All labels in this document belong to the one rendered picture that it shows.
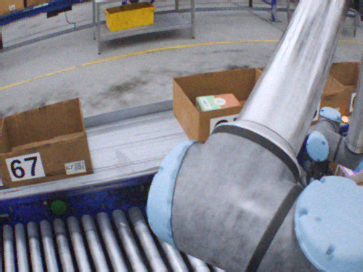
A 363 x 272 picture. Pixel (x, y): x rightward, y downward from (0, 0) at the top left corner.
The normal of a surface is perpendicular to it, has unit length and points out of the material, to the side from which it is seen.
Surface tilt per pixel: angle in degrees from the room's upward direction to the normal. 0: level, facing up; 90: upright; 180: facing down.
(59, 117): 90
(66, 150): 90
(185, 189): 33
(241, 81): 90
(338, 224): 7
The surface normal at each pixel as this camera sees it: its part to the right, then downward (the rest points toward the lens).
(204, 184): -0.25, -0.56
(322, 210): 0.11, -0.79
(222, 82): 0.32, 0.52
